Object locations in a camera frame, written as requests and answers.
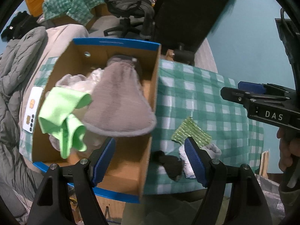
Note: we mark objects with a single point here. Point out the cardboard box with blue rim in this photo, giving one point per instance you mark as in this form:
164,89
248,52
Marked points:
125,176

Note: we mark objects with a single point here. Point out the silver plastic bag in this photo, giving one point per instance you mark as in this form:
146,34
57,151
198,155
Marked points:
271,192

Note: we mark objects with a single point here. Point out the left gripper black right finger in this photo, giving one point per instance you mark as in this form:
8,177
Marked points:
247,203

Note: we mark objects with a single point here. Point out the black sock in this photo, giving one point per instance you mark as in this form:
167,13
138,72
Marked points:
172,164

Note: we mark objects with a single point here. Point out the white smartphone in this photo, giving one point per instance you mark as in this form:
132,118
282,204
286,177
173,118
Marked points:
30,115

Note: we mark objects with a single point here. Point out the black clothes pile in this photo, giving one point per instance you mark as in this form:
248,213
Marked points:
21,24

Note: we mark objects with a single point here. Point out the large black suitcase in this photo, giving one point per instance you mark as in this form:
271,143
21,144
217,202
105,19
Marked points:
185,23

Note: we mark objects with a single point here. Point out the grey fleece mitten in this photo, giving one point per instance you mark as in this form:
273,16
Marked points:
118,107

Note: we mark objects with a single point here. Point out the translucent white plastic bag bundle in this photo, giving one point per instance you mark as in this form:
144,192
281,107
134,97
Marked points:
84,84

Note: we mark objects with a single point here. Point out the light green microfiber cloth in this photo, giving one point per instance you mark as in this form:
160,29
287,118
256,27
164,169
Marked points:
56,118

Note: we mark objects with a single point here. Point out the small cardboard box on floor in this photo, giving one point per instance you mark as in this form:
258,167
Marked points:
169,55

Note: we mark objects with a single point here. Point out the green patterned sponge cloth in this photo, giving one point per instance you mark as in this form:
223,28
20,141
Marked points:
189,128

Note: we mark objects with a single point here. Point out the black office chair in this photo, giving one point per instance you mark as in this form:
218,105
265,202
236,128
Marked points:
136,16

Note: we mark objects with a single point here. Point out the grey quilted duvet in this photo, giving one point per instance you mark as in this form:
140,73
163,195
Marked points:
17,65

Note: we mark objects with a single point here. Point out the beige bed sheet mattress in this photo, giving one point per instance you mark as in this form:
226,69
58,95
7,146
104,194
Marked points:
54,44

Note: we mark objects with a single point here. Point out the green checkered cloth on boxes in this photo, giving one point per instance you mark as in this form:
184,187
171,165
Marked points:
78,10

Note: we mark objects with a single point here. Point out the person's right hand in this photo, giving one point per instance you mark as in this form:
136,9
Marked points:
287,149

